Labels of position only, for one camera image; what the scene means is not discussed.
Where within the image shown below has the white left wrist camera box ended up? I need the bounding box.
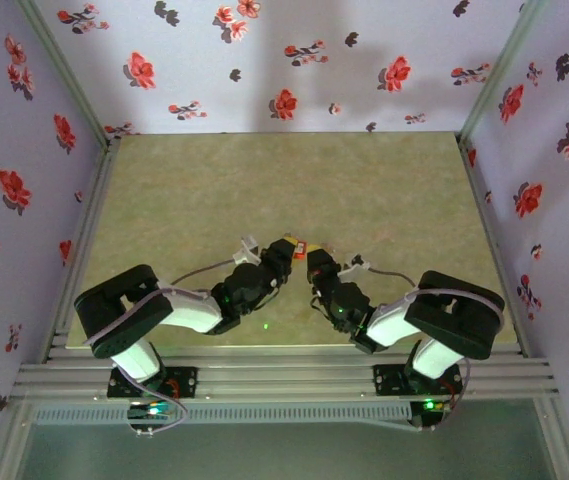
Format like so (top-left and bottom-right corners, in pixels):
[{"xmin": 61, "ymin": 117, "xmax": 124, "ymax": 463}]
[{"xmin": 232, "ymin": 234, "xmax": 263, "ymax": 266}]

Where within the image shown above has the aluminium lower frame post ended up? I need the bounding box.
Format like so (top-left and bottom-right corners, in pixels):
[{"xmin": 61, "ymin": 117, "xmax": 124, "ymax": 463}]
[
  {"xmin": 533, "ymin": 397, "xmax": 569, "ymax": 480},
  {"xmin": 0, "ymin": 399, "xmax": 35, "ymax": 480}
]

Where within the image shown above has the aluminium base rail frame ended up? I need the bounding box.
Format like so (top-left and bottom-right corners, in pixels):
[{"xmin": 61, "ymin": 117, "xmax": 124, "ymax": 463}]
[{"xmin": 11, "ymin": 343, "xmax": 560, "ymax": 401}]

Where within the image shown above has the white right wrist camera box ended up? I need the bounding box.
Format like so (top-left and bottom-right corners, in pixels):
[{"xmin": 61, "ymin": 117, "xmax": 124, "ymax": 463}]
[{"xmin": 337, "ymin": 254, "xmax": 370, "ymax": 281}]

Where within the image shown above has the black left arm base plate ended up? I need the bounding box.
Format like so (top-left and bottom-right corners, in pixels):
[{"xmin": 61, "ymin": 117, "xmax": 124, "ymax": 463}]
[{"xmin": 107, "ymin": 366, "xmax": 199, "ymax": 400}]

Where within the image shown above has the aluminium corner post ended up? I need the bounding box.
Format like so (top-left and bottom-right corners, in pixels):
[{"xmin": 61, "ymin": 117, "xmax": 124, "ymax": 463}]
[
  {"xmin": 16, "ymin": 0, "xmax": 115, "ymax": 149},
  {"xmin": 456, "ymin": 0, "xmax": 540, "ymax": 144}
]

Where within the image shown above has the grey slotted cable duct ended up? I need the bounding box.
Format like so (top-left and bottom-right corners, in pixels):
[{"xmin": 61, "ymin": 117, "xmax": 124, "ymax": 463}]
[{"xmin": 31, "ymin": 403, "xmax": 413, "ymax": 427}]

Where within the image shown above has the aluminium side rail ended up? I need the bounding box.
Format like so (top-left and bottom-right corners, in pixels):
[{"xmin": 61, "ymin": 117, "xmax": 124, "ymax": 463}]
[
  {"xmin": 38, "ymin": 137, "xmax": 121, "ymax": 362},
  {"xmin": 456, "ymin": 133, "xmax": 533, "ymax": 357}
]

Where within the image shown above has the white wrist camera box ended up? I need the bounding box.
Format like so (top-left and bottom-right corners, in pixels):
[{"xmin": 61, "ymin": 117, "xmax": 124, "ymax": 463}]
[
  {"xmin": 337, "ymin": 254, "xmax": 370, "ymax": 281},
  {"xmin": 232, "ymin": 234, "xmax": 263, "ymax": 266}
]

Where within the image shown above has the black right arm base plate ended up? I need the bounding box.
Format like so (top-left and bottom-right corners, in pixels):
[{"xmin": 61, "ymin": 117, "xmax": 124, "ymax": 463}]
[{"xmin": 372, "ymin": 363, "xmax": 465, "ymax": 398}]

